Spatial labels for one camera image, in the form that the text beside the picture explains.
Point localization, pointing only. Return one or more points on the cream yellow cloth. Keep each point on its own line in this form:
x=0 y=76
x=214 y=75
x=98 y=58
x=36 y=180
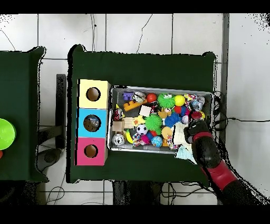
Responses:
x=179 y=134

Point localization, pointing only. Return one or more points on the mint green cloth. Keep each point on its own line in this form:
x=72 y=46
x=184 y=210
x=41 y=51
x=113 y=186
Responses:
x=184 y=154

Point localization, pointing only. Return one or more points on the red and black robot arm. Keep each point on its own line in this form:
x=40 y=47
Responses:
x=209 y=156

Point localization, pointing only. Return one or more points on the clear mesh bin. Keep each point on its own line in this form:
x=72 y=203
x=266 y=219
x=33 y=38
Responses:
x=126 y=148

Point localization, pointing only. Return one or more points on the wooden box with three holes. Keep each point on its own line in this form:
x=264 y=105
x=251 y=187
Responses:
x=103 y=95

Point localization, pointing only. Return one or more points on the yellow smiley face ball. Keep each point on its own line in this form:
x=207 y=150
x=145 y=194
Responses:
x=203 y=115

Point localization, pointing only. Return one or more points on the white baseball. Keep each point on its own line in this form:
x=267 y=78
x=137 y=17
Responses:
x=185 y=119

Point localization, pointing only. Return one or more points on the plain yellow ball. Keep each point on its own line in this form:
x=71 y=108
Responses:
x=179 y=100

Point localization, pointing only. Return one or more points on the blue spiky ball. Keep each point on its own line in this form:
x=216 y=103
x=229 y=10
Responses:
x=171 y=120

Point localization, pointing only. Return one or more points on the green spiky ball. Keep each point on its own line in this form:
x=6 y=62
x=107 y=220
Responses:
x=166 y=101
x=153 y=123

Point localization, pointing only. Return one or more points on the orange red ball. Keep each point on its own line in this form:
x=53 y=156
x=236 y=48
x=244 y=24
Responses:
x=152 y=97

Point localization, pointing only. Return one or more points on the black and white soccer ball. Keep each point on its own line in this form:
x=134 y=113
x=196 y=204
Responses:
x=141 y=129

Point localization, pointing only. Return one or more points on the crushed silver can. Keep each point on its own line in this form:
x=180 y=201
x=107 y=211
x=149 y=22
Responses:
x=139 y=97

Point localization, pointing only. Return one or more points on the dark green table cloth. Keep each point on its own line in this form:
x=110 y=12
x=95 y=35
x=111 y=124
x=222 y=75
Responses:
x=21 y=84
x=143 y=67

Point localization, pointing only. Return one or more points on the bright green bowl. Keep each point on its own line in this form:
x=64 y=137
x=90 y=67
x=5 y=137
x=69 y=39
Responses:
x=6 y=134

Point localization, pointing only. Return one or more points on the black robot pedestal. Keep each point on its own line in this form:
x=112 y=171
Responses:
x=135 y=194

